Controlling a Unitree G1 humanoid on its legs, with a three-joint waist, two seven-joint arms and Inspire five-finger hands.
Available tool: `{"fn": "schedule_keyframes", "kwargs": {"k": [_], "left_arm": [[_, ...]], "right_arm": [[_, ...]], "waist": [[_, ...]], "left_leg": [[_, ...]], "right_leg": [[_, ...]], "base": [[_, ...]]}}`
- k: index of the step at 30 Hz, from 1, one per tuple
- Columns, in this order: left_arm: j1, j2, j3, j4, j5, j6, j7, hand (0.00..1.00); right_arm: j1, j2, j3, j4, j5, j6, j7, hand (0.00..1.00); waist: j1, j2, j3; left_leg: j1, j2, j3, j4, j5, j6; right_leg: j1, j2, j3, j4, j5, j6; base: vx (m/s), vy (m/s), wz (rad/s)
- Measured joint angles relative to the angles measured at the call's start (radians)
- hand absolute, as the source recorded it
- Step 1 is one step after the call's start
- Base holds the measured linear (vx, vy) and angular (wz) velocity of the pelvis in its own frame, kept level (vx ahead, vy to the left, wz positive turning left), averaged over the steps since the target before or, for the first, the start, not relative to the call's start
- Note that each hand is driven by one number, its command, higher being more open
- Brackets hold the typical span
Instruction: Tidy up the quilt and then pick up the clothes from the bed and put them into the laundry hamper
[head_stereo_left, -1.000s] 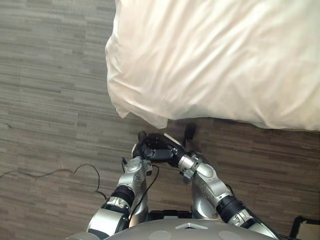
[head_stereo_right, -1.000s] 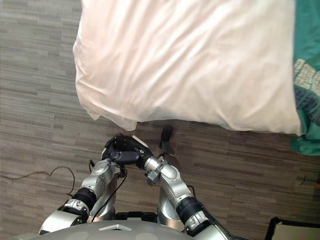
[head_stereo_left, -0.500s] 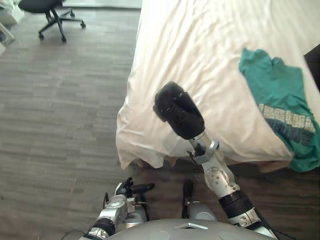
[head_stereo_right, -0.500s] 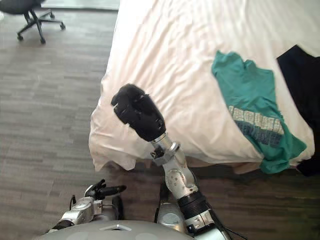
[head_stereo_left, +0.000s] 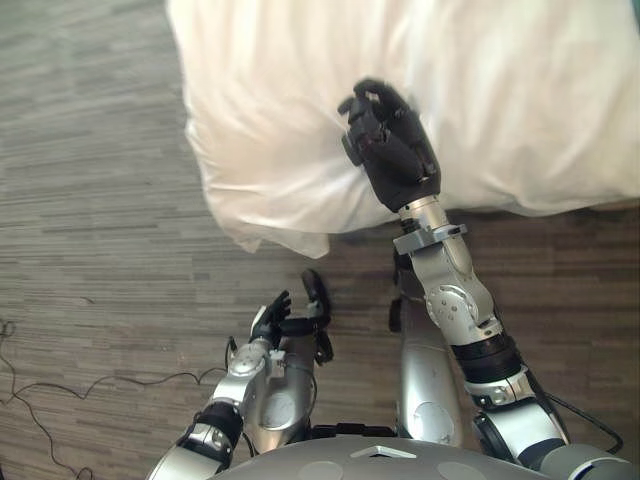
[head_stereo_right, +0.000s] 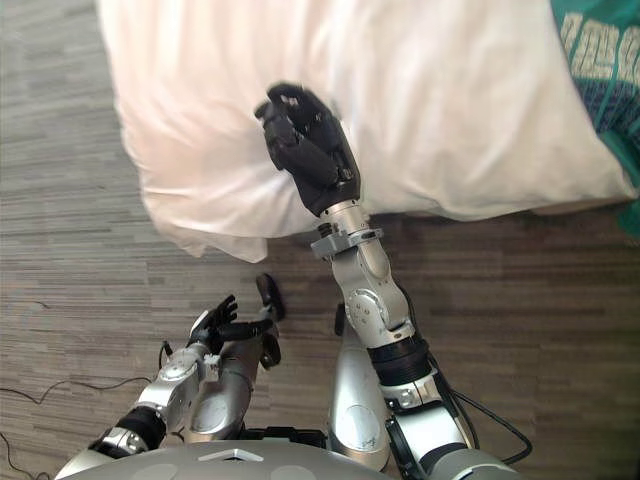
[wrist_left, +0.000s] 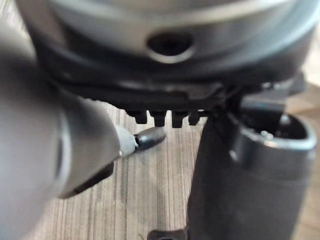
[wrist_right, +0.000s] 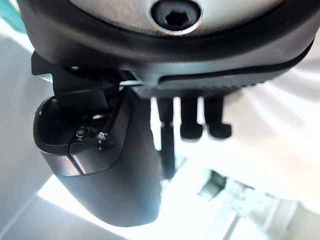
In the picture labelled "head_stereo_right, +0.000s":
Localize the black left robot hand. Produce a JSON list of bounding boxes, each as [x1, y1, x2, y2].
[[187, 294, 275, 352]]

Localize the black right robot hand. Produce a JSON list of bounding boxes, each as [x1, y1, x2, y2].
[[253, 81, 363, 218]]

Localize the white quilt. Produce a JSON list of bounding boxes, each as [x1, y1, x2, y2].
[[94, 0, 638, 264]]

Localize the black left robot foot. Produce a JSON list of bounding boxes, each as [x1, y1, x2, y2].
[[255, 272, 287, 371]]

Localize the silver left robot leg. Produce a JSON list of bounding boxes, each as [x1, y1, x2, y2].
[[183, 334, 266, 447]]

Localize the silver robot leg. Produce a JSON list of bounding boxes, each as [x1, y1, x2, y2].
[[183, 334, 266, 447], [327, 302, 391, 472]]

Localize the silver robot torso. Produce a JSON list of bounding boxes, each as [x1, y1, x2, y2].
[[82, 440, 396, 480]]

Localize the silver right robot leg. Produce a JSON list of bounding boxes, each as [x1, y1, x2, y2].
[[327, 302, 391, 472]]

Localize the green printed garment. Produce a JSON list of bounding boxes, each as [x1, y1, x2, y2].
[[550, 0, 640, 236]]

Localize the black floor cable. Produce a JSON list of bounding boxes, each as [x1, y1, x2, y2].
[[0, 299, 154, 476]]

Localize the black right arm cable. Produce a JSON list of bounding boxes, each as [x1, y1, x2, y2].
[[399, 284, 532, 466]]

